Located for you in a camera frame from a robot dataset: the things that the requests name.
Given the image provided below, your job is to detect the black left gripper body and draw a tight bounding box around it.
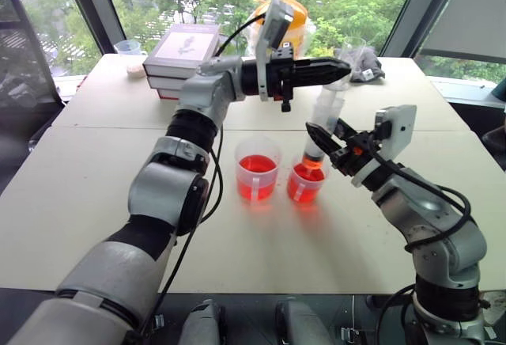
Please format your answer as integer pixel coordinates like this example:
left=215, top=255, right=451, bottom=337
left=266, top=43, right=298, bottom=113

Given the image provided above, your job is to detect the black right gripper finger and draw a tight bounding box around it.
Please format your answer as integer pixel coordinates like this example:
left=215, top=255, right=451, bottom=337
left=334, top=116, right=360, bottom=143
left=305, top=122, right=344, bottom=161

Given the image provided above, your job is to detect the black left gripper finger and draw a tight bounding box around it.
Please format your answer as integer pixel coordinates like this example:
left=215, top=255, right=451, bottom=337
left=293, top=71, right=352, bottom=89
left=293, top=56, right=353, bottom=74

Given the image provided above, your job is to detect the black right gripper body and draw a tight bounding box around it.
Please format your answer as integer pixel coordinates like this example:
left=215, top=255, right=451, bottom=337
left=330, top=130, right=383, bottom=176

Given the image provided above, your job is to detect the clear plastic syringe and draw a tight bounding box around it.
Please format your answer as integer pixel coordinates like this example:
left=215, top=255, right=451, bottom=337
left=301, top=77, right=351, bottom=170

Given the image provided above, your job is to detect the tall clear plastic cup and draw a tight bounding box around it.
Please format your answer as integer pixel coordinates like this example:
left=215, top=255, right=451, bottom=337
left=340, top=36, right=368, bottom=66

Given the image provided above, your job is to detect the small clear cup red liquid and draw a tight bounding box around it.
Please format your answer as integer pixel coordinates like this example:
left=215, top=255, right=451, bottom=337
left=285, top=153, right=331, bottom=206

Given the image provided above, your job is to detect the large clear cup red liquid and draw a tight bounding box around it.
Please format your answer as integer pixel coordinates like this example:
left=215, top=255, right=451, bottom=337
left=234, top=136, right=284, bottom=204

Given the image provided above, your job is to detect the clear empty measuring cup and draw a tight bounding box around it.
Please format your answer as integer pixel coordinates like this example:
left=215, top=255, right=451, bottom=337
left=113, top=39, right=148, bottom=57

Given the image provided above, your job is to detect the grey cloth pouch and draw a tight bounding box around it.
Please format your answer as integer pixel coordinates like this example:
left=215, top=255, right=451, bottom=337
left=349, top=47, right=387, bottom=84

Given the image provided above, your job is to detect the thick grey cover book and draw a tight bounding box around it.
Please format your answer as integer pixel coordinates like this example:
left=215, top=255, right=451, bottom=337
left=142, top=24, right=221, bottom=78

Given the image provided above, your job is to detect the dark hardcover book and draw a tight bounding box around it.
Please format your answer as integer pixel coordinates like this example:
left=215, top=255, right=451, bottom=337
left=145, top=74, right=199, bottom=90
left=155, top=87, right=187, bottom=102

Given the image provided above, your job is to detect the grey roller blind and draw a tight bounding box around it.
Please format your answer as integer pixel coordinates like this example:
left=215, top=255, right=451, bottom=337
left=417, top=0, right=506, bottom=66

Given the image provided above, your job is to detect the dark rounded grey shape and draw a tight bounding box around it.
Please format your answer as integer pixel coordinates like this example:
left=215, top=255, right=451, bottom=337
left=179, top=298, right=228, bottom=345
left=274, top=301, right=335, bottom=345

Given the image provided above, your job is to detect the black mesh chair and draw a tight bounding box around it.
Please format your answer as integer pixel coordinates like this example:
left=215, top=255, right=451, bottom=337
left=0, top=0, right=65, bottom=113

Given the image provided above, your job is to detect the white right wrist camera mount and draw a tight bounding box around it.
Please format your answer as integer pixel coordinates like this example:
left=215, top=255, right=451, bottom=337
left=350, top=104, right=418, bottom=188

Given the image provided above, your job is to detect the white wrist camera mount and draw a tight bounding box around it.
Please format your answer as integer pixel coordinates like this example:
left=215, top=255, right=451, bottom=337
left=255, top=0, right=296, bottom=103
left=350, top=104, right=418, bottom=188

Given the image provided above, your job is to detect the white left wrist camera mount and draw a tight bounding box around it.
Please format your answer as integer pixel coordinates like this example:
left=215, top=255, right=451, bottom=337
left=255, top=0, right=296, bottom=103

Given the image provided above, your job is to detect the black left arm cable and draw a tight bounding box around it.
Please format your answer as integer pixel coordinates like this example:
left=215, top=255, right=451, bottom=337
left=138, top=13, right=272, bottom=345

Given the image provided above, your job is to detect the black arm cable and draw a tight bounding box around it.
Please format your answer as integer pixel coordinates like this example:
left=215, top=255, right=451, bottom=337
left=370, top=148, right=474, bottom=254
left=138, top=13, right=272, bottom=345

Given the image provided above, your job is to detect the dark window frame post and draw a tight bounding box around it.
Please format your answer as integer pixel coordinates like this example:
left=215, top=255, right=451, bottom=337
left=60, top=0, right=128, bottom=56
left=378, top=0, right=472, bottom=59

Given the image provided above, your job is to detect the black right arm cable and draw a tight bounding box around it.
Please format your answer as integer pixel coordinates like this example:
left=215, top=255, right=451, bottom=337
left=370, top=148, right=474, bottom=254

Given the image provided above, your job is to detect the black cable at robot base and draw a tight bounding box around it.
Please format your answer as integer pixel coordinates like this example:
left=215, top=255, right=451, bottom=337
left=374, top=283, right=417, bottom=345

